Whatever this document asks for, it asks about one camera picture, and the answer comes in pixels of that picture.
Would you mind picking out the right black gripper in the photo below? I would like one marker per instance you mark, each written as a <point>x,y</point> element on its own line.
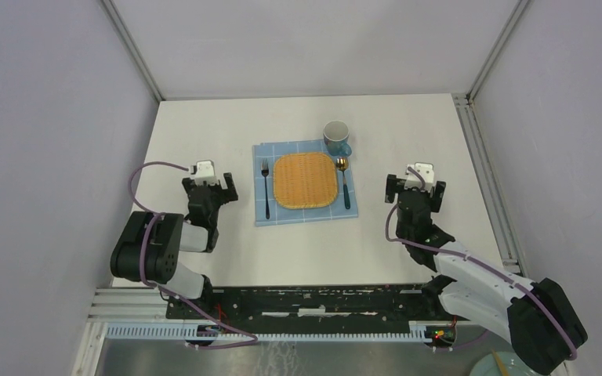
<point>433,198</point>

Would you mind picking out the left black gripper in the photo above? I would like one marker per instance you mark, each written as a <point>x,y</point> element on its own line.
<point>226,193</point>

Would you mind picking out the black metal fork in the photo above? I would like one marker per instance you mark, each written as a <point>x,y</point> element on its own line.
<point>265,171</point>

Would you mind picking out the gold spoon teal handle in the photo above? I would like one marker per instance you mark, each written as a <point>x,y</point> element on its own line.
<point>342,165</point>

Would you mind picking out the woven bamboo placemat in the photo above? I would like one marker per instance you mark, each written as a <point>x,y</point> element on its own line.
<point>305,180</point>

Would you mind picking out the white blue mug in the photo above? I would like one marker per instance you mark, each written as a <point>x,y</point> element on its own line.
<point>335,136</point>

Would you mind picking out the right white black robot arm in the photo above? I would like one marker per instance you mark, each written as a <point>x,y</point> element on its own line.
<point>535,317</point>

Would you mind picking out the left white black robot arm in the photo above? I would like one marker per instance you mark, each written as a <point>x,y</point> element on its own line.
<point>171,234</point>

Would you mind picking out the green plate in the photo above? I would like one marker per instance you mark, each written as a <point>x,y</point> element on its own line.
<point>509,361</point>

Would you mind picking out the wooden chopstick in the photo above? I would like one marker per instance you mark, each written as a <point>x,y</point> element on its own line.
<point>499,364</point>

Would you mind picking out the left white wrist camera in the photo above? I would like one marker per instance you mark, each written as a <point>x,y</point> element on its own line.
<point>203,173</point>

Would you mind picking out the light blue cable duct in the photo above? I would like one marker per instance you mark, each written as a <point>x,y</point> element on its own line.
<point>196,332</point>

